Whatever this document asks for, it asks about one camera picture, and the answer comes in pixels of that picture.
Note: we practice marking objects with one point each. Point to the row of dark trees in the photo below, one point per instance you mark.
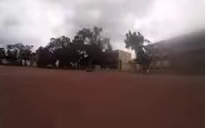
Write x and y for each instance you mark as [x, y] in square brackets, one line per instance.
[86, 50]

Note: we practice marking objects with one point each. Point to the pale building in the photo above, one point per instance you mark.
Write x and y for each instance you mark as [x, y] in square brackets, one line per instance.
[125, 56]

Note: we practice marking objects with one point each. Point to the tall thin tree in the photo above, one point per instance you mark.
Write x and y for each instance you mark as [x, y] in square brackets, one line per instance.
[136, 43]

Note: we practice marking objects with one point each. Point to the long dark-roofed building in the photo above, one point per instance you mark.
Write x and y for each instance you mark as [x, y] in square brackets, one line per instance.
[186, 53]

